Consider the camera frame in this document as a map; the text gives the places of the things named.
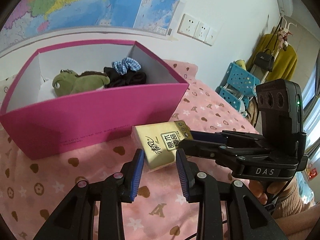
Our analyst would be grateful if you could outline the right hand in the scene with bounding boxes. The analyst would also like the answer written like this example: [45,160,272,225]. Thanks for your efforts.
[249,180,287,205]

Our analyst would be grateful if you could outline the colourful wall map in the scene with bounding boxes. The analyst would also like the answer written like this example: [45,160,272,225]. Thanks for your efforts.
[1,0,180,50]

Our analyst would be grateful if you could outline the white wall sockets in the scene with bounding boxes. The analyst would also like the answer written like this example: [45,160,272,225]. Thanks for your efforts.
[177,14,221,46]

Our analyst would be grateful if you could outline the yellow coat on rack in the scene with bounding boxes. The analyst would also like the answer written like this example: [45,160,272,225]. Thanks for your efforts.
[246,34,298,82]

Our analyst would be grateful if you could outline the pink cardboard box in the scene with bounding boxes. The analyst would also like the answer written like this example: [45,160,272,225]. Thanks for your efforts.
[1,40,189,160]

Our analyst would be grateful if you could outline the black handbag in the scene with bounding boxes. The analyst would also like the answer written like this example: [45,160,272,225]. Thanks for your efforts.
[253,49,274,72]

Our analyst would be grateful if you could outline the blue gingham scrunchie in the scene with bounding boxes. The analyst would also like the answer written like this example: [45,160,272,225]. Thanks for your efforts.
[112,57,142,75]

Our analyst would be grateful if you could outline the blue plastic basket shelf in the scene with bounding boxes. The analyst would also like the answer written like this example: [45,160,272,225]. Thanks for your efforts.
[216,62,260,113]

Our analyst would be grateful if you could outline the black scrunchie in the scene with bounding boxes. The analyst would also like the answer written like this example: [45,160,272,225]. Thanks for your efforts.
[104,67,147,88]

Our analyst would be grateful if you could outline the pink right sleeve forearm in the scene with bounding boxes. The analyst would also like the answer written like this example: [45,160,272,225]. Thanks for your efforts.
[271,174,317,235]

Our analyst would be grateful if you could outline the yellow tissue pack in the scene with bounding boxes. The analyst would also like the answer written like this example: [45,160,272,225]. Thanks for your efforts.
[131,120,192,172]

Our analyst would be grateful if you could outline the green plush dinosaur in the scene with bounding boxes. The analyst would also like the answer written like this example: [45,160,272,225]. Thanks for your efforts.
[52,69,110,97]

